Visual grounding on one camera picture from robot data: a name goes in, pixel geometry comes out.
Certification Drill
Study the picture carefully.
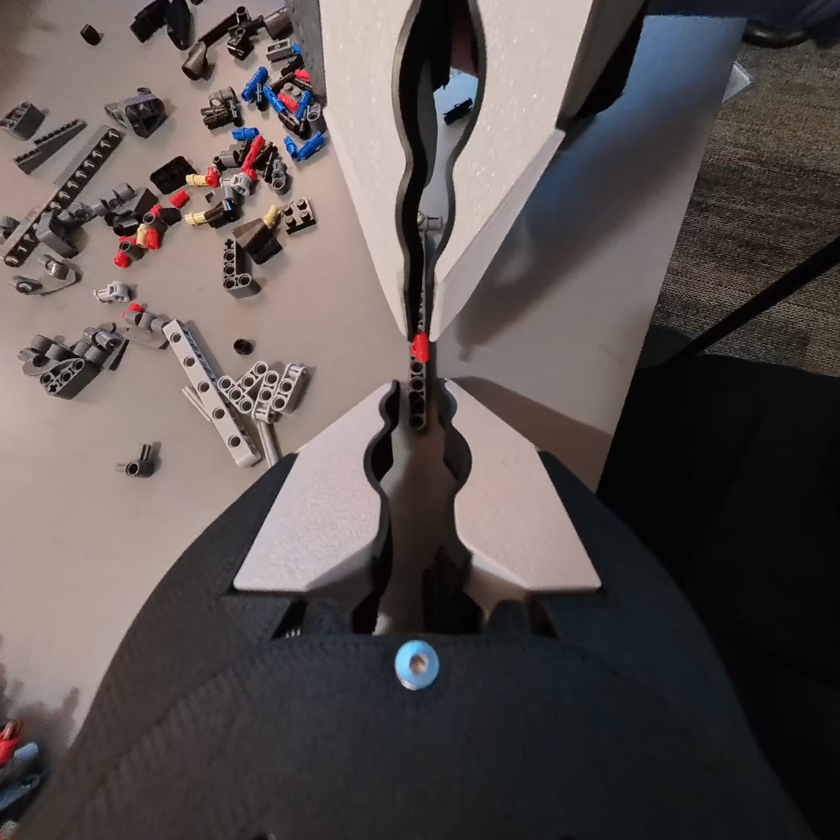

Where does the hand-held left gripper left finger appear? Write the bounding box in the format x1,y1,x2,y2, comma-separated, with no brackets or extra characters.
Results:
231,381,401,635

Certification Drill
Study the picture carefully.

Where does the partly built lego model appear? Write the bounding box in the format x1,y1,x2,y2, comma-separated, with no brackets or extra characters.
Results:
0,718,50,815

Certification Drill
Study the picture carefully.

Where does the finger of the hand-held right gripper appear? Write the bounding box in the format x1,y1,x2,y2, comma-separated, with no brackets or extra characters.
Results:
425,0,599,342
318,0,422,340

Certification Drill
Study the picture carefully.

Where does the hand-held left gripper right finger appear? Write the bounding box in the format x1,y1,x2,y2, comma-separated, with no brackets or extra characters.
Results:
444,379,604,632

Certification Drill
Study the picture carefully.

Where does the pile of loose lego pieces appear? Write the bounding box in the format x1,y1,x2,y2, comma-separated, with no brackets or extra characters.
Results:
0,0,329,480

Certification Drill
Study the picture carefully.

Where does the long light grey lego beam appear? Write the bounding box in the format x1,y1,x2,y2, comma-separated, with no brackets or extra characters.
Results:
163,319,262,468

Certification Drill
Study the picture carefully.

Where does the long black lego beam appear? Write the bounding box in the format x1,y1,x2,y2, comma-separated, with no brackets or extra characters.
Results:
407,211,450,433

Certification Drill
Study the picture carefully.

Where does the black metal rod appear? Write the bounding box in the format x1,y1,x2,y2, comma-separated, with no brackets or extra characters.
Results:
682,243,840,358

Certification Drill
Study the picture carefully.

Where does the long dark grey lego beam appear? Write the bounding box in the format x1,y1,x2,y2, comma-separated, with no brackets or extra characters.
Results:
0,125,126,266

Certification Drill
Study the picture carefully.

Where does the dark grey angled lego beam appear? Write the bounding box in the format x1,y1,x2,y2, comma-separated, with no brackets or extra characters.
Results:
222,236,263,301

